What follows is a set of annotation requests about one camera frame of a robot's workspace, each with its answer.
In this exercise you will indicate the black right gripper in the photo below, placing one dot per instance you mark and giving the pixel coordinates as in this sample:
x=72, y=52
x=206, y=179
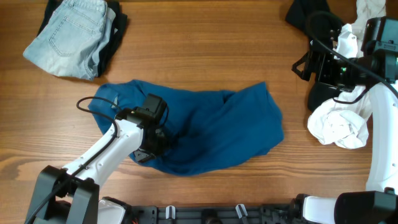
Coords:
x=314, y=68

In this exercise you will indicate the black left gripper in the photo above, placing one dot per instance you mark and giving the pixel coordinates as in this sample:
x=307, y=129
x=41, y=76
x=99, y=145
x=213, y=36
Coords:
x=143, y=154

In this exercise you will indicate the dark blue polo shirt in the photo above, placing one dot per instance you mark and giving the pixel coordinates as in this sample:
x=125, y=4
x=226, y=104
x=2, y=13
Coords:
x=208, y=130

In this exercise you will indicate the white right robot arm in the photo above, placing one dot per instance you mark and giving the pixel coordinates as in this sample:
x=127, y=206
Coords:
x=378, y=203

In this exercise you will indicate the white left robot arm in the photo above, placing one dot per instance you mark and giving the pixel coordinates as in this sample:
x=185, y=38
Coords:
x=71, y=194

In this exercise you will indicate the black crumpled garment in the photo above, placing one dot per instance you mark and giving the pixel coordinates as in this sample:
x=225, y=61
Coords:
x=324, y=28

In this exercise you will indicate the white crumpled t-shirt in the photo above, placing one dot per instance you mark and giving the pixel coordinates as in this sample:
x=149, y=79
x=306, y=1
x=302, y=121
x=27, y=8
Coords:
x=341, y=117

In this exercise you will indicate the black folded garment under jeans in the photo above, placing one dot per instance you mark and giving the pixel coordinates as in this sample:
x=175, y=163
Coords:
x=112, y=40

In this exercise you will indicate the light blue folded jeans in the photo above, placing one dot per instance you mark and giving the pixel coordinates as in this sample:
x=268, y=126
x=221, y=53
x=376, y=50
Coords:
x=71, y=40

